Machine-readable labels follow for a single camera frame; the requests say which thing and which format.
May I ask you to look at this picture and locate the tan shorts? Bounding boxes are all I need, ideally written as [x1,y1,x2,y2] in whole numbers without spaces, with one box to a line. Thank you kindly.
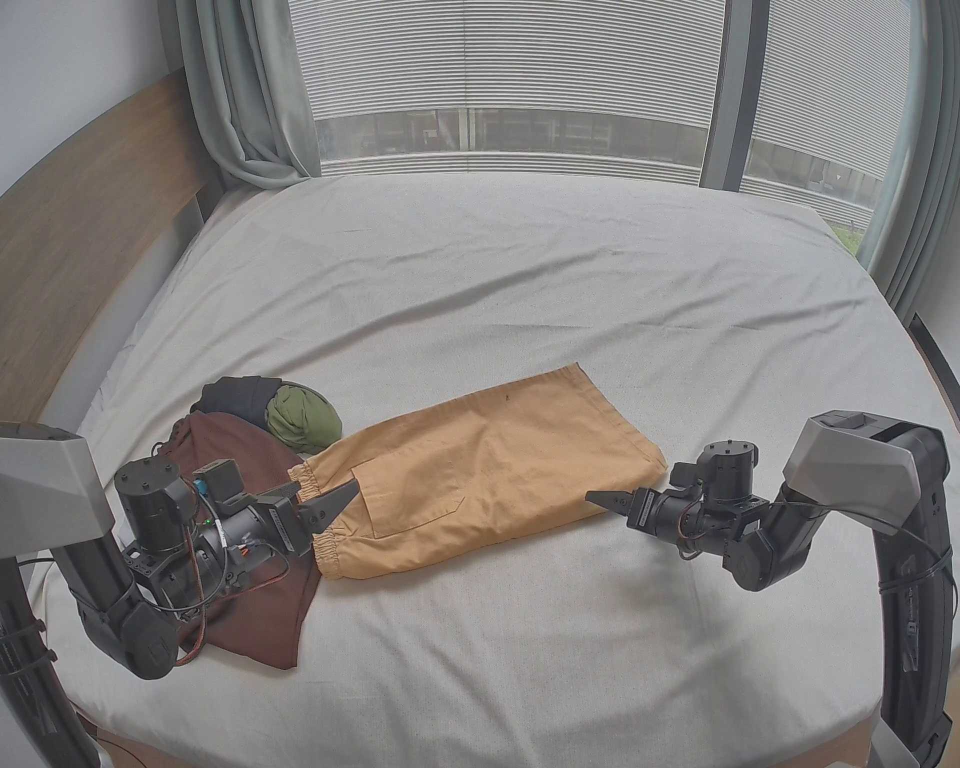
[288,362,669,582]

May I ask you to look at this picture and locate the brown garment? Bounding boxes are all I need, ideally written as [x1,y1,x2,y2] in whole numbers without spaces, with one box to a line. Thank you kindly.
[153,411,320,671]

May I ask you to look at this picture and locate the grey-green curtain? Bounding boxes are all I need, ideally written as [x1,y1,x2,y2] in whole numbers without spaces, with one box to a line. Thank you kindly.
[855,0,960,324]
[157,0,324,192]

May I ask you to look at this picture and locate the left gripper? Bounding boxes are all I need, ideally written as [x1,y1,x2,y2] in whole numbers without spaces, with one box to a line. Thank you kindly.
[212,480,361,561]

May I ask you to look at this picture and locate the window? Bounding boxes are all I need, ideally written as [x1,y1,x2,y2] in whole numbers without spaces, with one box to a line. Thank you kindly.
[287,0,925,252]

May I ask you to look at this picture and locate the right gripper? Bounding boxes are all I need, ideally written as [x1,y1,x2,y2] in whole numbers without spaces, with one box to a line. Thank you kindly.
[628,486,703,543]

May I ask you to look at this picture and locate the bed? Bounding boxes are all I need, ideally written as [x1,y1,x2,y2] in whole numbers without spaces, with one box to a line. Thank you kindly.
[0,71,960,768]

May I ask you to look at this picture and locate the black garment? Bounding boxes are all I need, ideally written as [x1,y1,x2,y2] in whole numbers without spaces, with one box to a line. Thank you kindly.
[189,375,282,436]

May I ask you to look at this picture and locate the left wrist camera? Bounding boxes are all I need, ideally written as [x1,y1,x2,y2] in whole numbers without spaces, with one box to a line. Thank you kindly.
[191,457,260,505]

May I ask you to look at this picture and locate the green garment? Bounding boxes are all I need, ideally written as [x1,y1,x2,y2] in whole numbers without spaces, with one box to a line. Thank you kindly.
[264,381,345,457]

